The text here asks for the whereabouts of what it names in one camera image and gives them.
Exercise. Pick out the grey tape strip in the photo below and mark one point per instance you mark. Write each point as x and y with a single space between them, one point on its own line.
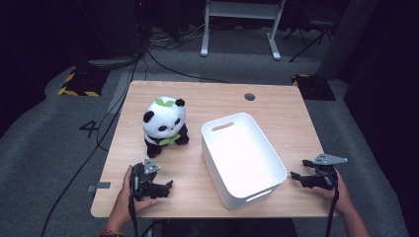
100 186

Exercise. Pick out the grey upright panel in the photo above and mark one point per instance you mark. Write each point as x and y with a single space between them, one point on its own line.
346 39

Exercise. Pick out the black tripod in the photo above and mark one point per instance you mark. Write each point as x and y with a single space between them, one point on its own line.
311 38

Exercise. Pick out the person's left hand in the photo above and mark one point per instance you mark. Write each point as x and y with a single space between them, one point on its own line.
123 207

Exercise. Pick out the grey flat stand base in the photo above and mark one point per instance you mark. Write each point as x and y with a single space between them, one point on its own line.
112 62

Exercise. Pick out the person's right hand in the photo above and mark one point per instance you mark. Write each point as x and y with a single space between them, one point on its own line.
342 197

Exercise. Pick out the white metal stand frame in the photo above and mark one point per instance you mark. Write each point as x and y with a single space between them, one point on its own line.
242 10

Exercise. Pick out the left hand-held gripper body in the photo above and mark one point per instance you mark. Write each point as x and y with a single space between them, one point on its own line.
141 184

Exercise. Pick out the person's dark clothing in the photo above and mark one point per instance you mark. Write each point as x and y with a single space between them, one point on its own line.
230 228

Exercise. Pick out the black yellow striped base plate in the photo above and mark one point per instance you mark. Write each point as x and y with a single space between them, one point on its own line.
82 84
314 87

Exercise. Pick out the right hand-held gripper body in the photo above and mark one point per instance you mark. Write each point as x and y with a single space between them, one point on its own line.
326 177

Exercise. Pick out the panda plush toy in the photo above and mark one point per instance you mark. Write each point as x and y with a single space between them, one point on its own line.
163 120

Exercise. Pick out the white plastic storage bin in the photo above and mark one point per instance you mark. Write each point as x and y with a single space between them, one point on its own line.
243 158

